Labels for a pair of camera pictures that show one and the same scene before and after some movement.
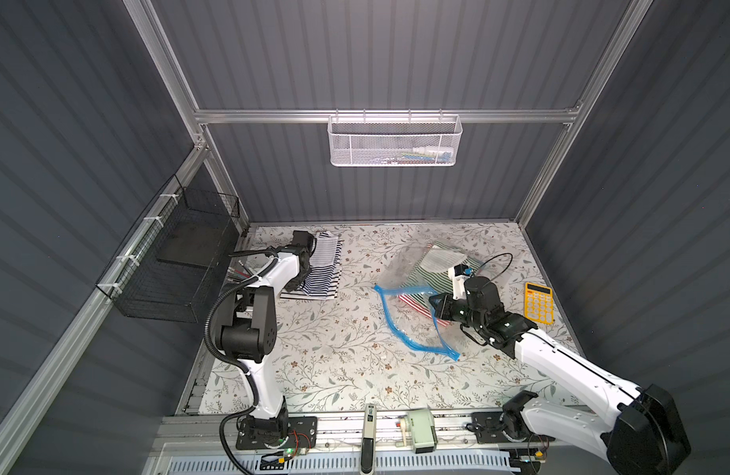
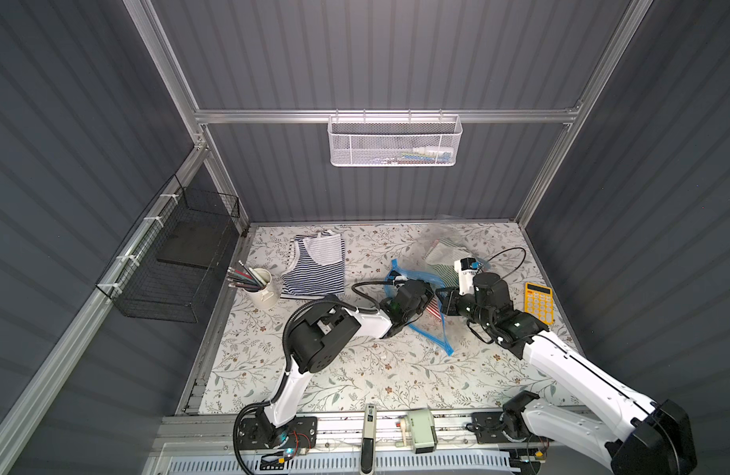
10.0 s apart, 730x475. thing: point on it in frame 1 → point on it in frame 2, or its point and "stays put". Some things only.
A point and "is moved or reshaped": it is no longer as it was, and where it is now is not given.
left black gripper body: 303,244 → 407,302
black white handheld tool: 369,438 stays put
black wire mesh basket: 172,264 stays put
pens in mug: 239,274 stays put
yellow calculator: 538,303 stays put
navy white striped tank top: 324,276 stays put
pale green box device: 423,431 stays put
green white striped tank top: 431,277 is moved or reshaped
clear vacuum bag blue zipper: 407,286 is moved or reshaped
